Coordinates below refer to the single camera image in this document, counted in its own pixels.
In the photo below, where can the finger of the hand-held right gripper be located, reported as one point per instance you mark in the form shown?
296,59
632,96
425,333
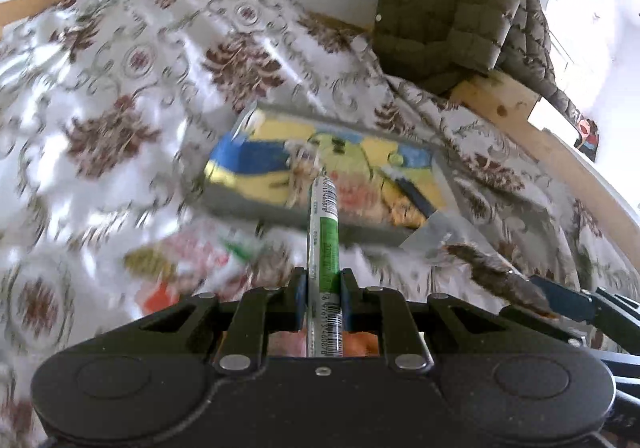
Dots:
565,300

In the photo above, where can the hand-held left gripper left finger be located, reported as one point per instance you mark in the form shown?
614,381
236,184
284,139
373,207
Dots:
299,300

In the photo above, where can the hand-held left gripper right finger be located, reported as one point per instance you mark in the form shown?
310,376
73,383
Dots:
347,300

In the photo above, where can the tangerine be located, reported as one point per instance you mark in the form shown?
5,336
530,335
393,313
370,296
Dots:
361,345

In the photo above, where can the green stick snack packet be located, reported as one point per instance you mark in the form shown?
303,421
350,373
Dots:
325,253

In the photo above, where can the rice cracker packet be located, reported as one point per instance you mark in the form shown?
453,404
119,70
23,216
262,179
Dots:
365,198

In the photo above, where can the red white snack packet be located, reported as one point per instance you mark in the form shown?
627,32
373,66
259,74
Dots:
195,253

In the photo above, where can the blue snack bar packet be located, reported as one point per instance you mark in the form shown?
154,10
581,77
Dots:
415,195

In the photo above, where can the clear popcorn snack packet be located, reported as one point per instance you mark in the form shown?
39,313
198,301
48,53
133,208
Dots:
300,173

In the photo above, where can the grey tray with painted bottom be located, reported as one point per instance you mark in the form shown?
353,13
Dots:
235,168

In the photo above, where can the white cabinet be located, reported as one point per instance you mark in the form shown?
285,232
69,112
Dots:
552,121

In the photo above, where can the floral printed blanket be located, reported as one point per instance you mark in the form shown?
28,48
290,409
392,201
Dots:
100,103

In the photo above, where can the olive quilted jacket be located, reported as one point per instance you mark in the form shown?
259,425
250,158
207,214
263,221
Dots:
450,3

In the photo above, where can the wooden bed frame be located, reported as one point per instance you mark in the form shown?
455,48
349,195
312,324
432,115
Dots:
510,113

